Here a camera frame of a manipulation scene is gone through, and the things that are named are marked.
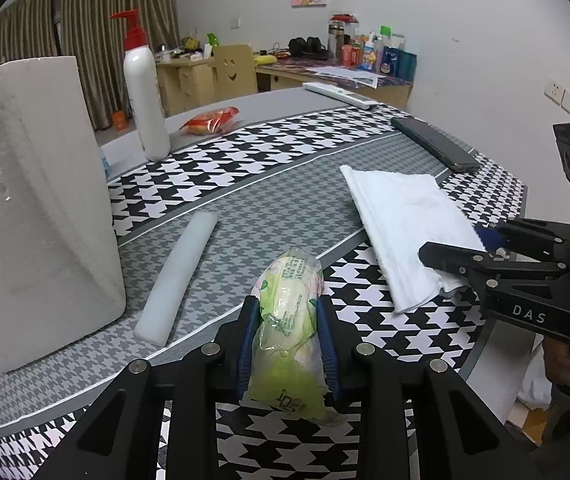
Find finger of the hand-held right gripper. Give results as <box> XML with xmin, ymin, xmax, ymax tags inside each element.
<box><xmin>475</xmin><ymin>217</ymin><xmax>570</xmax><ymax>262</ymax></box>
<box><xmin>418</xmin><ymin>241</ymin><xmax>570</xmax><ymax>283</ymax></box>

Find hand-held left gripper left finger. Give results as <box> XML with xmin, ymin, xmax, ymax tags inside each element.
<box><xmin>32</xmin><ymin>296</ymin><xmax>261</xmax><ymax>480</ymax></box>

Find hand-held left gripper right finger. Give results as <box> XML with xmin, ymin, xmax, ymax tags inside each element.
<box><xmin>315</xmin><ymin>296</ymin><xmax>548</xmax><ymax>480</ymax></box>

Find green tissue pack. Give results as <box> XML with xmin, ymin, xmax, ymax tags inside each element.
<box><xmin>241</xmin><ymin>248</ymin><xmax>334</xmax><ymax>424</ymax></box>

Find white towel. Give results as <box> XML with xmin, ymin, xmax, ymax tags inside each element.
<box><xmin>340</xmin><ymin>165</ymin><xmax>486</xmax><ymax>315</ymax></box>

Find white foam stick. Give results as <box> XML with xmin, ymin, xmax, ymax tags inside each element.
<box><xmin>134</xmin><ymin>211</ymin><xmax>219</xmax><ymax>347</ymax></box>

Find white foam box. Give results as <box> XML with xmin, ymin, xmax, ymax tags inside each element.
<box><xmin>0</xmin><ymin>56</ymin><xmax>127</xmax><ymax>374</ymax></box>

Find white plastic bag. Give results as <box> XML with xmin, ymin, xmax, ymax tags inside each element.
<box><xmin>517</xmin><ymin>335</ymin><xmax>554</xmax><ymax>411</ymax></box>

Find black phone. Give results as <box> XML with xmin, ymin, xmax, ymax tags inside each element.
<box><xmin>390</xmin><ymin>116</ymin><xmax>481</xmax><ymax>174</ymax></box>

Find houndstooth table cloth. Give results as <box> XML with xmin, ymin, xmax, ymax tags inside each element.
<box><xmin>0</xmin><ymin>87</ymin><xmax>530</xmax><ymax>480</ymax></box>

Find white remote control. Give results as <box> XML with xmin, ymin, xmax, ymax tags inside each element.
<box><xmin>302</xmin><ymin>81</ymin><xmax>379</xmax><ymax>110</ymax></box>

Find printed paper sheets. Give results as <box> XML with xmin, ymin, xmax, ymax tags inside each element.
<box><xmin>305</xmin><ymin>65</ymin><xmax>389</xmax><ymax>90</ymax></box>

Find cluster of toiletry bottles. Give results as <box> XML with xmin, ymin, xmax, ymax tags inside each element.
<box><xmin>327</xmin><ymin>12</ymin><xmax>418</xmax><ymax>81</ymax></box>

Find red snack packet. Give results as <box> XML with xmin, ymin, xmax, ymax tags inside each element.
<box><xmin>180</xmin><ymin>106</ymin><xmax>242</xmax><ymax>136</ymax></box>

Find black headphones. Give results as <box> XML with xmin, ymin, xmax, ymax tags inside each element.
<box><xmin>288</xmin><ymin>36</ymin><xmax>334</xmax><ymax>59</ymax></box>

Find white pump bottle red cap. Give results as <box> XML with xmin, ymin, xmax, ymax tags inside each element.
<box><xmin>110</xmin><ymin>8</ymin><xmax>172</xmax><ymax>162</ymax></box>

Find wooden smiley chair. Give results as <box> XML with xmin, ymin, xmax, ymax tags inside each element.
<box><xmin>206</xmin><ymin>45</ymin><xmax>258</xmax><ymax>99</ymax></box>

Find desk clutter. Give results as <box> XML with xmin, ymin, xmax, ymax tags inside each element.
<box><xmin>157</xmin><ymin>35</ymin><xmax>211</xmax><ymax>64</ymax></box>

